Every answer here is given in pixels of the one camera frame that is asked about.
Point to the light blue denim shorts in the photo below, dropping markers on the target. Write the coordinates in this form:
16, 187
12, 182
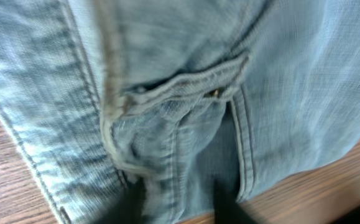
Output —
100, 94

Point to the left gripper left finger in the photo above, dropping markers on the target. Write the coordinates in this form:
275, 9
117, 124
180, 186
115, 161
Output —
129, 208

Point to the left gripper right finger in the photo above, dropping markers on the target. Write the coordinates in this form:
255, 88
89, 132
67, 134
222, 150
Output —
226, 209

